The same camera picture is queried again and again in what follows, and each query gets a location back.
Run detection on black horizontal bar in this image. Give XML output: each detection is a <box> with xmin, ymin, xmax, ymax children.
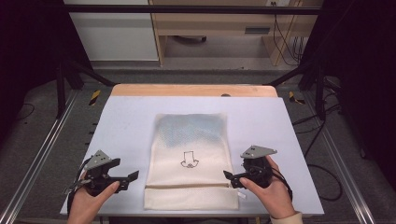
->
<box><xmin>61</xmin><ymin>4</ymin><xmax>323</xmax><ymax>16</ymax></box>

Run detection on person's right hand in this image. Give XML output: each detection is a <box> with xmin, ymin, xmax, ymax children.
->
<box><xmin>238</xmin><ymin>154</ymin><xmax>297</xmax><ymax>219</ymax></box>

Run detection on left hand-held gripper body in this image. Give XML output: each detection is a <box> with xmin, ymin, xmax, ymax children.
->
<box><xmin>81</xmin><ymin>149</ymin><xmax>129</xmax><ymax>198</ymax></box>

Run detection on black metal stand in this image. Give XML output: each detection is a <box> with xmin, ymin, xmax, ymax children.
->
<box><xmin>55</xmin><ymin>58</ymin><xmax>117</xmax><ymax>119</ymax></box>
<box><xmin>263</xmin><ymin>57</ymin><xmax>329</xmax><ymax>122</ymax></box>

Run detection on person's left hand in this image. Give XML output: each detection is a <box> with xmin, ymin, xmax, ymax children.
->
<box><xmin>70</xmin><ymin>170</ymin><xmax>121</xmax><ymax>220</ymax></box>

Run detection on white cabinet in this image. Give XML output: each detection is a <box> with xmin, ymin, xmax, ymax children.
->
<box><xmin>63</xmin><ymin>0</ymin><xmax>160</xmax><ymax>63</ymax></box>

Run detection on aluminium rail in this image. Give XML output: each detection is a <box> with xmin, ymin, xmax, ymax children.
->
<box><xmin>0</xmin><ymin>89</ymin><xmax>80</xmax><ymax>224</ymax></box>
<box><xmin>302</xmin><ymin>91</ymin><xmax>377</xmax><ymax>224</ymax></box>

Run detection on yellow black tape strip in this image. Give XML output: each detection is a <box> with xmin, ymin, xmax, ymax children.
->
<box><xmin>88</xmin><ymin>89</ymin><xmax>103</xmax><ymax>107</ymax></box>
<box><xmin>287</xmin><ymin>90</ymin><xmax>307</xmax><ymax>105</ymax></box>

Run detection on wooden desk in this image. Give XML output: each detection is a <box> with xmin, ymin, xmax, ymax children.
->
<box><xmin>148</xmin><ymin>0</ymin><xmax>325</xmax><ymax>67</ymax></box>

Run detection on hanging black cables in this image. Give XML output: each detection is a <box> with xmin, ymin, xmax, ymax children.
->
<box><xmin>272</xmin><ymin>1</ymin><xmax>308</xmax><ymax>66</ymax></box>

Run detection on black curtain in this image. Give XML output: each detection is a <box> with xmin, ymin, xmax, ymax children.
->
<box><xmin>300</xmin><ymin>0</ymin><xmax>396</xmax><ymax>190</ymax></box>
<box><xmin>0</xmin><ymin>0</ymin><xmax>92</xmax><ymax>147</ymax></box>

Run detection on dark chair base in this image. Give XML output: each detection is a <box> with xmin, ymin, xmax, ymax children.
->
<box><xmin>170</xmin><ymin>35</ymin><xmax>208</xmax><ymax>45</ymax></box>

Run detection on cream mesh laundry bag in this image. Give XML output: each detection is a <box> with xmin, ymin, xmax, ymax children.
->
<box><xmin>143</xmin><ymin>112</ymin><xmax>247</xmax><ymax>211</ymax></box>

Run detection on white table mat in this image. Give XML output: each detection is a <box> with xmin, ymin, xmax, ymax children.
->
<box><xmin>59</xmin><ymin>95</ymin><xmax>325</xmax><ymax>217</ymax></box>

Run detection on wooden table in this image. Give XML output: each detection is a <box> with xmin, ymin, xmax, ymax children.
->
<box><xmin>110</xmin><ymin>82</ymin><xmax>279</xmax><ymax>98</ymax></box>

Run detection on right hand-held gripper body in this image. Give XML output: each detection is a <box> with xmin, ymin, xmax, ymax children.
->
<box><xmin>238</xmin><ymin>145</ymin><xmax>278</xmax><ymax>189</ymax></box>

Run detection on thin black floor cable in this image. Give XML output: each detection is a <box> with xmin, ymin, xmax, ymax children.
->
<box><xmin>18</xmin><ymin>102</ymin><xmax>36</xmax><ymax>121</ymax></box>

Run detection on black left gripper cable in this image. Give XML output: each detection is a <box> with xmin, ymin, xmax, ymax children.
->
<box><xmin>63</xmin><ymin>155</ymin><xmax>94</xmax><ymax>217</ymax></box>

